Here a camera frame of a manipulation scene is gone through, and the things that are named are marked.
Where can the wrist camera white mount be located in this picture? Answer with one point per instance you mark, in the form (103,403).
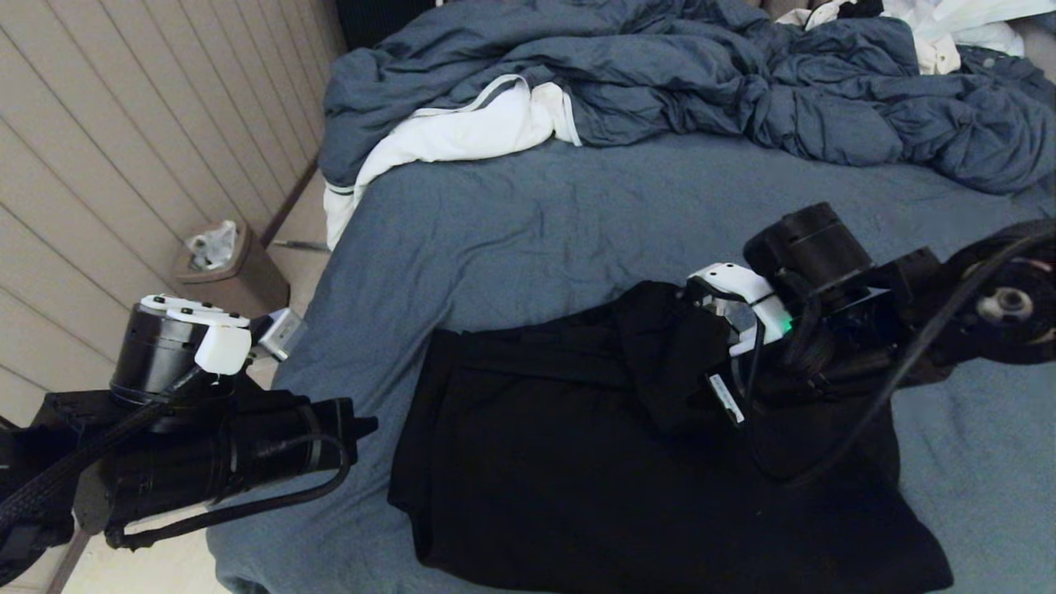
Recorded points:
(223,346)
(751,285)

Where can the thin metal rod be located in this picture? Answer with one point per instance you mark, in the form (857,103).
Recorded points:
(301,245)

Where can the blue denim shirt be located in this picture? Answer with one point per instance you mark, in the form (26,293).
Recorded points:
(1002,73)

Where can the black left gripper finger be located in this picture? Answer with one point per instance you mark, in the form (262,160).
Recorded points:
(342,419)
(338,455)

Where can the brown trash bin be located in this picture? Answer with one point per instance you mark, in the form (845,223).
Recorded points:
(247,285)

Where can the white crumpled clothes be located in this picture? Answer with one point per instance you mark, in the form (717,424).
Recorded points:
(949,23)

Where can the black zip hoodie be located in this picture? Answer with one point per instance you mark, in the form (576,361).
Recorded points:
(619,478)

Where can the white plastic bin bag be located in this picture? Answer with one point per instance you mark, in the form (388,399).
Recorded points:
(213,246)

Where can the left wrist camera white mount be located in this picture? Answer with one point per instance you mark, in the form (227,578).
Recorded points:
(223,346)

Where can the crumpled blue duvet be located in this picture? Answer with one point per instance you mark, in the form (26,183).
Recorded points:
(660,66)

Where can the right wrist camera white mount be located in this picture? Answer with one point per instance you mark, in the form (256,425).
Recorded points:
(751,285)

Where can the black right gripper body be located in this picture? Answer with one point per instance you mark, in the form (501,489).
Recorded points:
(833,330)

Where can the blue bed sheet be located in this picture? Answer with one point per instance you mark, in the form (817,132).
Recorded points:
(536,231)

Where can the small black garment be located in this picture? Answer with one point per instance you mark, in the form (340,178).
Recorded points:
(862,8)

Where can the white blanket with grey stripe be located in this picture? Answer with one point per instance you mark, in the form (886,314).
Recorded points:
(462,130)

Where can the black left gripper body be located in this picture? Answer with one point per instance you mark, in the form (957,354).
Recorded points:
(206,454)

